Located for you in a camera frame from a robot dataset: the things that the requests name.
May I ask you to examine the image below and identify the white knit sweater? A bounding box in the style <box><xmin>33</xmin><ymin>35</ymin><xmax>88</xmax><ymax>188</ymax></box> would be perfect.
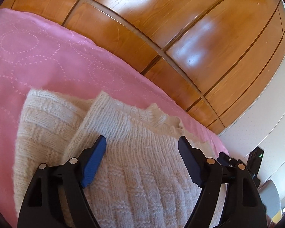
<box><xmin>13</xmin><ymin>89</ymin><xmax>228</xmax><ymax>228</ymax></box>

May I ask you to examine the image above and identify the wooden wardrobe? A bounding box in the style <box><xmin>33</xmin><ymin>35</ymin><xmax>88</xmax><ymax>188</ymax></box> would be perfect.
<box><xmin>0</xmin><ymin>0</ymin><xmax>285</xmax><ymax>136</ymax></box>

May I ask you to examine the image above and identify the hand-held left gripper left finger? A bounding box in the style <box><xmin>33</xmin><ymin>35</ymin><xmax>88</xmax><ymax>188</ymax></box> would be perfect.
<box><xmin>17</xmin><ymin>135</ymin><xmax>107</xmax><ymax>228</ymax></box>

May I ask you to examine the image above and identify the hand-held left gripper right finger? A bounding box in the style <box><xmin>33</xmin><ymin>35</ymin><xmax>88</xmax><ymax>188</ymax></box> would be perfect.
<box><xmin>178</xmin><ymin>135</ymin><xmax>268</xmax><ymax>228</ymax></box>

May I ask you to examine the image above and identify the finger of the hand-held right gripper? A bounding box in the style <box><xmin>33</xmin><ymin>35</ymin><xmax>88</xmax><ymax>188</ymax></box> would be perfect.
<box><xmin>216</xmin><ymin>151</ymin><xmax>238</xmax><ymax>169</ymax></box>

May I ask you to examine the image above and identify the pink blanket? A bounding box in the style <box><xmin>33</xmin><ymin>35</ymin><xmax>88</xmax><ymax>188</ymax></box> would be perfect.
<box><xmin>0</xmin><ymin>8</ymin><xmax>230</xmax><ymax>228</ymax></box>

